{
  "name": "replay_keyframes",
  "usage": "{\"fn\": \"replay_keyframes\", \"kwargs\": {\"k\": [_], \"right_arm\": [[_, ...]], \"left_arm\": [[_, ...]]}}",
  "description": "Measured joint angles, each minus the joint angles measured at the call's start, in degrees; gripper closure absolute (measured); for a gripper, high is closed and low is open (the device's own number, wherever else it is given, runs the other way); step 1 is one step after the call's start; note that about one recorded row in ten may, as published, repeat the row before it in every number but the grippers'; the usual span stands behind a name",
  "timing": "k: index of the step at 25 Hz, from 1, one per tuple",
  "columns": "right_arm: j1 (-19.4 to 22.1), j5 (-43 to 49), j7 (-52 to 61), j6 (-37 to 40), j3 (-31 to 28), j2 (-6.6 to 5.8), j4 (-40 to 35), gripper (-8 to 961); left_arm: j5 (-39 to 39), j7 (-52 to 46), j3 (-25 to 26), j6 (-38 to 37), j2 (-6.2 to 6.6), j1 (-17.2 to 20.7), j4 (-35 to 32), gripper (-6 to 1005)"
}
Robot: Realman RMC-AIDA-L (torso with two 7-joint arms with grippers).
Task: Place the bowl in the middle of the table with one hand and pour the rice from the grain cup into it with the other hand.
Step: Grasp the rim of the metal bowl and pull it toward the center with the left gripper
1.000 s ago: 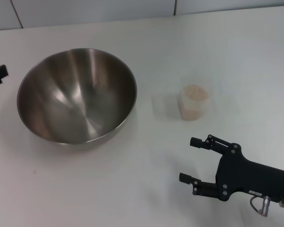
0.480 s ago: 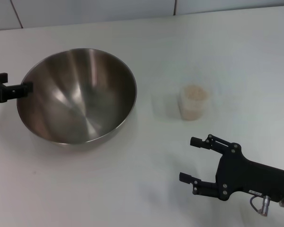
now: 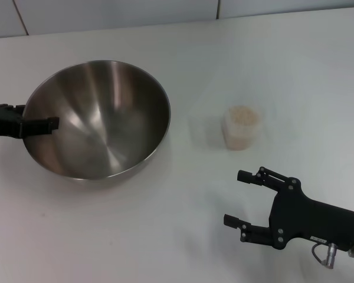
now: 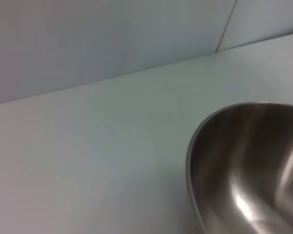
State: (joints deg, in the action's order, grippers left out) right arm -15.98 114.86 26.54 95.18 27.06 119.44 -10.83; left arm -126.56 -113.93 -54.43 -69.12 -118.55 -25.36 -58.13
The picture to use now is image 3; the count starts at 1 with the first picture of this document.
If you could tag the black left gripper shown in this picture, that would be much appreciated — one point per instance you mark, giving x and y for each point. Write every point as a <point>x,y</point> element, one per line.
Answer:
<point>3,125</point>

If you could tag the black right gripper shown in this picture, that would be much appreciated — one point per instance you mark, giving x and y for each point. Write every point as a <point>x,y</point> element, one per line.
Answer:
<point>306,219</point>

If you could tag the stainless steel mixing bowl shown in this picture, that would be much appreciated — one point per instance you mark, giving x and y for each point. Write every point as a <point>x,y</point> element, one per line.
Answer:
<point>106,123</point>

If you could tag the white rice grains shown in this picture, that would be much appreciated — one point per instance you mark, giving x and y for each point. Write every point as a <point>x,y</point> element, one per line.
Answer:
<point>242,119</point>

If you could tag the clear plastic cup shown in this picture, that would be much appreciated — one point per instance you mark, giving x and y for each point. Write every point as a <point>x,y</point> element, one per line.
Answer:
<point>201,126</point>

